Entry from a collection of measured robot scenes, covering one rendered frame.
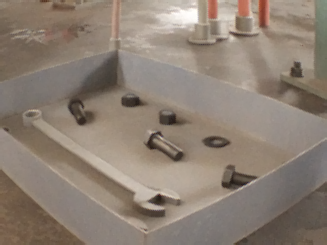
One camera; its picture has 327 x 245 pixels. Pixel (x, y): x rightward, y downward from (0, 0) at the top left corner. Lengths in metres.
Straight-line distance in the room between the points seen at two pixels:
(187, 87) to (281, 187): 0.25
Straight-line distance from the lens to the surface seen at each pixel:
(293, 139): 0.55
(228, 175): 0.47
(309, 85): 0.75
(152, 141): 0.54
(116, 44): 0.83
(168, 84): 0.66
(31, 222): 0.43
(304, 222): 0.44
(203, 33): 0.96
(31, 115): 0.63
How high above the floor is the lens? 0.23
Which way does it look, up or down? 22 degrees down
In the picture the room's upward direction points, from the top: 1 degrees clockwise
